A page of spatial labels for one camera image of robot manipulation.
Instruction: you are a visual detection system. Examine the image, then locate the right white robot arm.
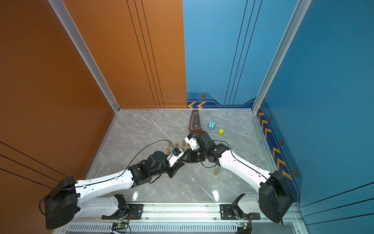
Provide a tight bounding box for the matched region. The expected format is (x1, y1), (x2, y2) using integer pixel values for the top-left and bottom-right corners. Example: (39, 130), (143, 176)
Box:
(182, 143), (295, 223)

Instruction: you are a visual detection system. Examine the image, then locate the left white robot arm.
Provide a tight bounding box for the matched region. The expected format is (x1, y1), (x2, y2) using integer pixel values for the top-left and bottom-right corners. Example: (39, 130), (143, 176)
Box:
(43, 148), (184, 230)

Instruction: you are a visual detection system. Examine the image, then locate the dark red metronome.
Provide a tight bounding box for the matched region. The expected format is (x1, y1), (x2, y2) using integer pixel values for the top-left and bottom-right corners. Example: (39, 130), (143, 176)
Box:
(189, 110), (202, 135)

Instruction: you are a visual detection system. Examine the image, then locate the blue owl toy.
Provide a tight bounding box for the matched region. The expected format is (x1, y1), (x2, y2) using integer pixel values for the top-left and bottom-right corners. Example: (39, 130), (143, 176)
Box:
(208, 121), (216, 129)

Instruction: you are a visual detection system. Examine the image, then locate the left green circuit board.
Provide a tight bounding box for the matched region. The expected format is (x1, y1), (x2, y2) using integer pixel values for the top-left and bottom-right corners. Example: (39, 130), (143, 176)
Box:
(111, 222), (130, 233)

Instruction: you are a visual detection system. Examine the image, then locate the green circuit board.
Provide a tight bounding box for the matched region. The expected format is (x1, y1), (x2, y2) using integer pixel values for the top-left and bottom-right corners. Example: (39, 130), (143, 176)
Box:
(111, 222), (130, 233)
(236, 223), (252, 234)

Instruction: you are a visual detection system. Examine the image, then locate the right green circuit board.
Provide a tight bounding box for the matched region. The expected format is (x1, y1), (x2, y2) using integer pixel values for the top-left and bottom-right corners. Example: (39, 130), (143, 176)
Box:
(236, 223), (252, 234)

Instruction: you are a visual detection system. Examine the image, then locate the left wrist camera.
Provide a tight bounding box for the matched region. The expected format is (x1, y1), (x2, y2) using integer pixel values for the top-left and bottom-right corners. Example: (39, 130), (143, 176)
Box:
(167, 148), (184, 167)

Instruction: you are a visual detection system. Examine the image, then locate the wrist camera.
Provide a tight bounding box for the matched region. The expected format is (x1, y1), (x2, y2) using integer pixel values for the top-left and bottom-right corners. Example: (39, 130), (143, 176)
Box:
(167, 148), (184, 167)
(185, 131), (206, 151)

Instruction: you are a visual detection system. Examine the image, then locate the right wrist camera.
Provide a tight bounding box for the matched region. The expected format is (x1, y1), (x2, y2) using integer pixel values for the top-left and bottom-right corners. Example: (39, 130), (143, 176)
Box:
(185, 131), (206, 151)

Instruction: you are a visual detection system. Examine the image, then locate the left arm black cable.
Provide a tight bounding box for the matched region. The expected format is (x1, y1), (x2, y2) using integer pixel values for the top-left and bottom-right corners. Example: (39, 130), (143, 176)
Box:
(122, 139), (174, 175)

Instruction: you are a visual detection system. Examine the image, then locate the left black mount plate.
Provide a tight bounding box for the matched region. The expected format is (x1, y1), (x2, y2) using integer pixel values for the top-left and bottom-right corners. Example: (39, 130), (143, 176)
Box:
(127, 203), (144, 221)

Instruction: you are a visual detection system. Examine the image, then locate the black mount plate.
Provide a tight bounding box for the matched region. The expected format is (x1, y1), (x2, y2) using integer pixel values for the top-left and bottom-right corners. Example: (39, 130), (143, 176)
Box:
(127, 203), (144, 221)
(219, 204), (261, 221)

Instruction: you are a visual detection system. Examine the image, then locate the right black mount plate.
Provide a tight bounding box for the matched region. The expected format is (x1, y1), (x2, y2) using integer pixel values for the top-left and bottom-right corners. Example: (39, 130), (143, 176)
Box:
(219, 204), (261, 221)

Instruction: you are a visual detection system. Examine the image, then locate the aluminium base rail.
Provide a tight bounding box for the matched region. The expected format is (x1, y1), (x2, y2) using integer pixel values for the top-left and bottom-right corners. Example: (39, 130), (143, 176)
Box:
(54, 202), (308, 234)

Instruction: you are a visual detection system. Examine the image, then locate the right aluminium corner post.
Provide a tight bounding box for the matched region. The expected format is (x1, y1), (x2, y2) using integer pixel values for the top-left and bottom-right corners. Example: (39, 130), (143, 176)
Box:
(252, 0), (311, 114)

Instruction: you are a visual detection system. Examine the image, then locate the aluminium corner post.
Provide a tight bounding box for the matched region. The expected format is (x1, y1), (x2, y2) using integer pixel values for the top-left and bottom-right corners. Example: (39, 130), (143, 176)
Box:
(252, 0), (311, 114)
(49, 0), (120, 114)

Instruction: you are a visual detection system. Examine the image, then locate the left aluminium corner post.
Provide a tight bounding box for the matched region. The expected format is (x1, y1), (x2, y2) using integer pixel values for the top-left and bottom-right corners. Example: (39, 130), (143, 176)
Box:
(49, 0), (120, 114)

